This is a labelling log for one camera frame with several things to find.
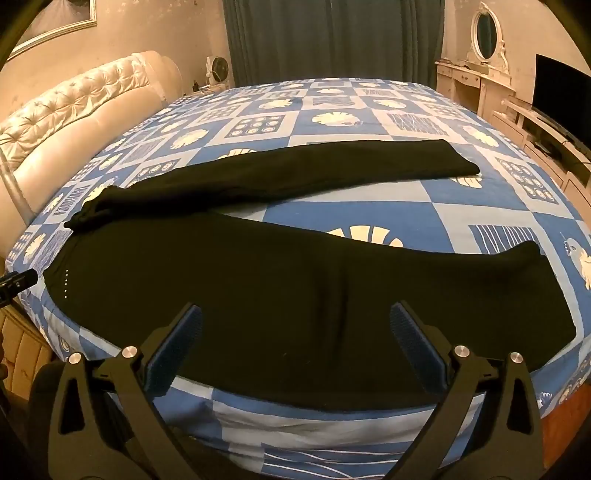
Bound small white fan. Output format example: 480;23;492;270
205;55;230;88

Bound blue patterned bed sheet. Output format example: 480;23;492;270
4;78;591;476

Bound black television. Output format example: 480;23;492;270
533;54;591;144

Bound cream bed frame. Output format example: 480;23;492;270
0;300;56;398

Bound cream vanity desk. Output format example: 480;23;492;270
434;58;515;116

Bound cream television stand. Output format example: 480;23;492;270
489;97;591;208

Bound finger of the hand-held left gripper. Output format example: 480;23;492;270
0;271;38;304

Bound oval vanity mirror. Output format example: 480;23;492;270
464;2;509;65

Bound framed wall picture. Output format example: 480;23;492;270
7;0;98;63

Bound cream tufted headboard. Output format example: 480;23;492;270
0;51;183;259

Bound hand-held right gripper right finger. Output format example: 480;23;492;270
390;300;548;480

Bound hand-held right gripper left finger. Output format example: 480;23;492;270
48;302;204;480

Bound black pants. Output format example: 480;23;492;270
44;138;578;411

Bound dark green curtain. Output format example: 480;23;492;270
222;0;446;88

